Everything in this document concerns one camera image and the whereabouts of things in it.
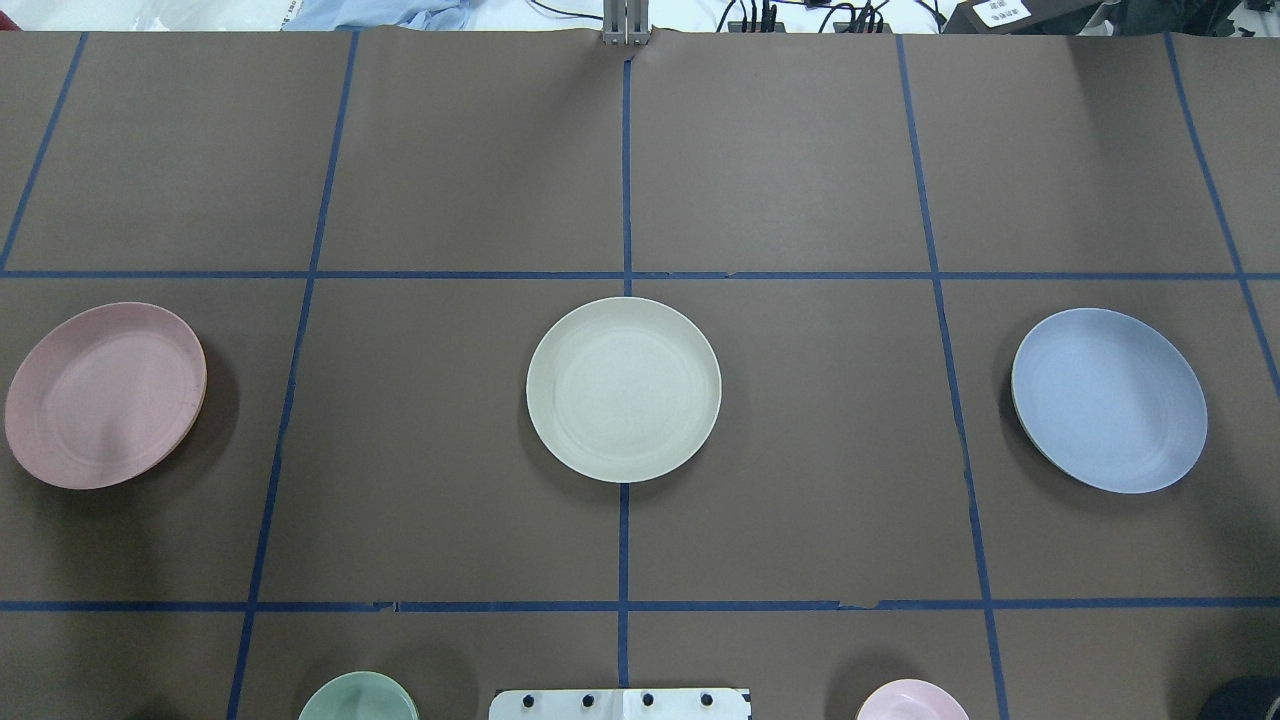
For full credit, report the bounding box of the light blue cloth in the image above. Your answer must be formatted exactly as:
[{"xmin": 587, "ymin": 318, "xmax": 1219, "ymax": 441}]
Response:
[{"xmin": 282, "ymin": 1, "xmax": 472, "ymax": 32}]

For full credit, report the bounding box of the pink plate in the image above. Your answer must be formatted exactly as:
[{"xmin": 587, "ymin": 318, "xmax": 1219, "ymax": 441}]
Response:
[{"xmin": 3, "ymin": 302, "xmax": 209, "ymax": 491}]

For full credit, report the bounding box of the green bowl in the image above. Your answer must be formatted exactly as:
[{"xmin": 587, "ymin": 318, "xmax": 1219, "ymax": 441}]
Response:
[{"xmin": 298, "ymin": 671, "xmax": 420, "ymax": 719}]

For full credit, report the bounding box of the dark blue saucepan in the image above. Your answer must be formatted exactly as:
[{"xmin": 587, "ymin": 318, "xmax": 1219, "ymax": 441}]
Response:
[{"xmin": 1196, "ymin": 675, "xmax": 1279, "ymax": 720}]

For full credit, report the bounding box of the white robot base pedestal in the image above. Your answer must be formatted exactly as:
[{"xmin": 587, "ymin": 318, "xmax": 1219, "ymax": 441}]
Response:
[{"xmin": 488, "ymin": 687, "xmax": 753, "ymax": 719}]

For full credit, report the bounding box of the aluminium frame post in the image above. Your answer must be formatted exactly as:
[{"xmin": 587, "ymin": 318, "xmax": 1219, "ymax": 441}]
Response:
[{"xmin": 602, "ymin": 0, "xmax": 652, "ymax": 46}]

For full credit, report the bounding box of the pink bowl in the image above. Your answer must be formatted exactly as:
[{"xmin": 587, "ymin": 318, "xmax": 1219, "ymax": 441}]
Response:
[{"xmin": 855, "ymin": 679, "xmax": 969, "ymax": 720}]

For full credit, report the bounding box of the cream plate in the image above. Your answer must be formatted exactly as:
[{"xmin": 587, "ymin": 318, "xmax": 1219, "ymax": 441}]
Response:
[{"xmin": 525, "ymin": 297, "xmax": 723, "ymax": 486}]

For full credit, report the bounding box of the light blue plate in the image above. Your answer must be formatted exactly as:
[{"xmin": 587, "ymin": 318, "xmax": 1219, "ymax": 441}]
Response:
[{"xmin": 1010, "ymin": 307, "xmax": 1210, "ymax": 495}]

